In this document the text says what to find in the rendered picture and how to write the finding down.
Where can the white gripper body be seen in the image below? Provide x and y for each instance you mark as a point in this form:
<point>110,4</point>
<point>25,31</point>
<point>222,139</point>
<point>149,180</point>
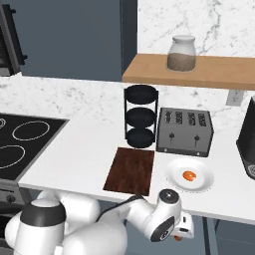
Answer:
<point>188,221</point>

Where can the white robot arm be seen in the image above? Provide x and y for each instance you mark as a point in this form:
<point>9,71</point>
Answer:
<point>89,232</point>

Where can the orange piece of meat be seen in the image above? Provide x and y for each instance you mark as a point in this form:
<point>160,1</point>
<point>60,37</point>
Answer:
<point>189,176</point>

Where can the white plate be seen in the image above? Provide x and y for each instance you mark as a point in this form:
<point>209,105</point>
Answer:
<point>202,174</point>

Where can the dark wooden cutting board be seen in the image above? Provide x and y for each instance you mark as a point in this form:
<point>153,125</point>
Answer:
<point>131,171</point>

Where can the small orange object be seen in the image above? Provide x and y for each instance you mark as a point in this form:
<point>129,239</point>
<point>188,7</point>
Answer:
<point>178,237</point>

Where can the dark blue base cupboard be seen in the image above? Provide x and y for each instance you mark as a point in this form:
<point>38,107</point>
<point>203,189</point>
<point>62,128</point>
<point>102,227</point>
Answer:
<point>229,239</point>

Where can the grey four-slot toaster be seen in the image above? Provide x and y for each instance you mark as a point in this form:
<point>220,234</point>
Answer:
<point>184,132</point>

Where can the black countertop appliance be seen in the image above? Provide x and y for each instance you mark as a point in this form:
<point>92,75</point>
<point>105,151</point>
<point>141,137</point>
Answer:
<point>247,142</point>

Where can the wooden shelf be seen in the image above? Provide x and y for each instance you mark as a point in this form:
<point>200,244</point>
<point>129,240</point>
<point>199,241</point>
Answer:
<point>212,71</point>

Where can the glass jar with brown filling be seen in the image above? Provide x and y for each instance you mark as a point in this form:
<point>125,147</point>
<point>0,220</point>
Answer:
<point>181,56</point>

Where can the dark oven knob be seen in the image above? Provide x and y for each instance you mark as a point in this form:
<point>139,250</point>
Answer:
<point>10,198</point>

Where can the black hob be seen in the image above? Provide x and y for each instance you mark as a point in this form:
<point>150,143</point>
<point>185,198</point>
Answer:
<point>23,142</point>

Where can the grey oven front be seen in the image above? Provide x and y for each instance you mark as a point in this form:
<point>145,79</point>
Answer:
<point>6,191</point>

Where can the steel microwave oven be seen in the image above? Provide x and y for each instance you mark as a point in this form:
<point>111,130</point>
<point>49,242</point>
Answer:
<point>6,36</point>

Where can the white wall socket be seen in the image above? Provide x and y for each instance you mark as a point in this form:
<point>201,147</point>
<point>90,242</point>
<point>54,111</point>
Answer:
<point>235,97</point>

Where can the dark blue wall cupboard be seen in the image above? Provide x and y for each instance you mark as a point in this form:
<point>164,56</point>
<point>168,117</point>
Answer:
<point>76,36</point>

